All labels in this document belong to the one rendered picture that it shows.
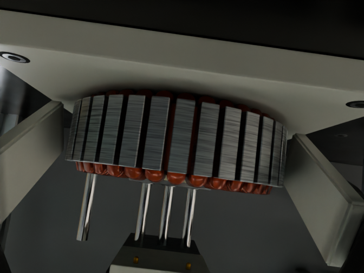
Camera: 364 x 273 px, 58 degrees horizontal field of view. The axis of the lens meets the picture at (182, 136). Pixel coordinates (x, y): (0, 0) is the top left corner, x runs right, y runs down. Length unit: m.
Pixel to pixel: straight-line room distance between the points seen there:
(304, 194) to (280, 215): 0.29
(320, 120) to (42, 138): 0.13
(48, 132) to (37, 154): 0.01
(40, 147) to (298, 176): 0.13
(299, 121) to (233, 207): 0.28
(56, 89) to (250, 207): 0.33
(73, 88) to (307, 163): 0.12
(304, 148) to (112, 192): 0.30
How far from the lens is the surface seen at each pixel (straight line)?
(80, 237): 0.26
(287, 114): 0.16
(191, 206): 0.32
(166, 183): 0.30
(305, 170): 0.17
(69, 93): 0.17
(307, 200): 0.17
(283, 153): 0.16
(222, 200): 0.43
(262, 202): 0.45
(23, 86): 0.24
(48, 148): 0.18
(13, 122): 0.40
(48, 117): 0.17
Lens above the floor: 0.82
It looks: 7 degrees down
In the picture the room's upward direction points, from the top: 173 degrees counter-clockwise
